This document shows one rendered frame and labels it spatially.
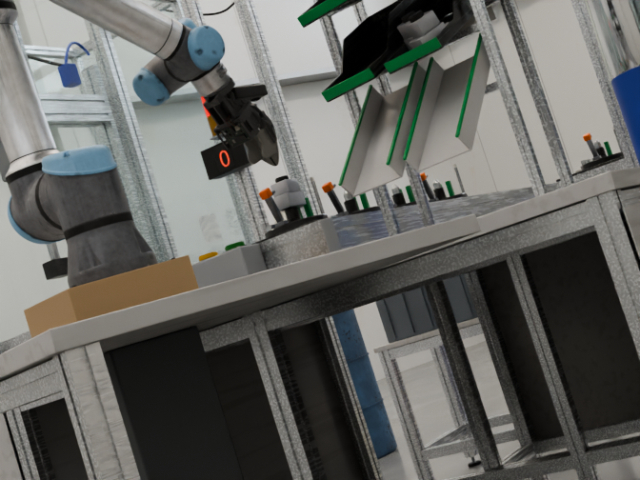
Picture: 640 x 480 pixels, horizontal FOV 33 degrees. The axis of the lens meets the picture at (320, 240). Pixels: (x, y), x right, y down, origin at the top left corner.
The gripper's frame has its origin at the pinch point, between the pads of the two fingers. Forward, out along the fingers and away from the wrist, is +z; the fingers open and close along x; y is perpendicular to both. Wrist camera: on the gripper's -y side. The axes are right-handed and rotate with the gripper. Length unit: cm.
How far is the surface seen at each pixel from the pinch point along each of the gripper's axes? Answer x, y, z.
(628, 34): 59, -68, 33
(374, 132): 22.6, -2.4, 4.3
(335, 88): 23.1, 1.8, -9.5
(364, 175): 22.0, 9.5, 7.0
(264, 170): -538, -741, 305
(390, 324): -91, -131, 137
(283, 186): 0.5, 3.9, 5.0
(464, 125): 47.6, 12.4, 3.4
